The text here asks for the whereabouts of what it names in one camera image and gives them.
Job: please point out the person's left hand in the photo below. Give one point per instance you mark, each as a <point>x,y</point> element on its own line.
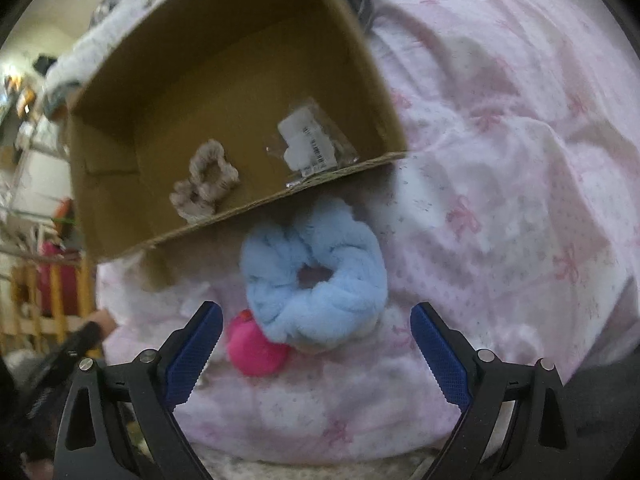
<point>106,321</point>

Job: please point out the clear packet with white item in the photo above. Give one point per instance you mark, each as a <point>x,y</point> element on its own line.
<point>300,135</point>

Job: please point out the pink bow-print blanket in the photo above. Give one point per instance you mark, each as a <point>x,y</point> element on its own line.
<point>500,160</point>

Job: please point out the pink suitcase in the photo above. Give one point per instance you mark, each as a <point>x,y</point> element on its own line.
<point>55,280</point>

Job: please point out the brown cardboard box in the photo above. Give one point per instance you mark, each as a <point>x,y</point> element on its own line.
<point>225,85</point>

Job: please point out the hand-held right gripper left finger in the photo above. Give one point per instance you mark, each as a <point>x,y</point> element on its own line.
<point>197,355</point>

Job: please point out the light blue fluffy scrunchie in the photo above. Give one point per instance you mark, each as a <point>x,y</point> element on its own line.
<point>280,270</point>

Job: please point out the white shelf rack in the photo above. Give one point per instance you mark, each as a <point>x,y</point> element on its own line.
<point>30,170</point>

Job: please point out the pink plush ball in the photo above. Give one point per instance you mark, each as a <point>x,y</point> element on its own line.
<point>250,355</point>

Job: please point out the yellow wooden frame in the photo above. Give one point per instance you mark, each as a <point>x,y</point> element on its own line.
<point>20,325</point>

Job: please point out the beige scrunchie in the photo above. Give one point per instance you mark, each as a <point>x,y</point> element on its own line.
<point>182,201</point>

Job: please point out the grey-white fluffy blanket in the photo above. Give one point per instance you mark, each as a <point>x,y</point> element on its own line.
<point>75,65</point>

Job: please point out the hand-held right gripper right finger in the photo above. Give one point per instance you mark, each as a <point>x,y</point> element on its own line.
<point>442,360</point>

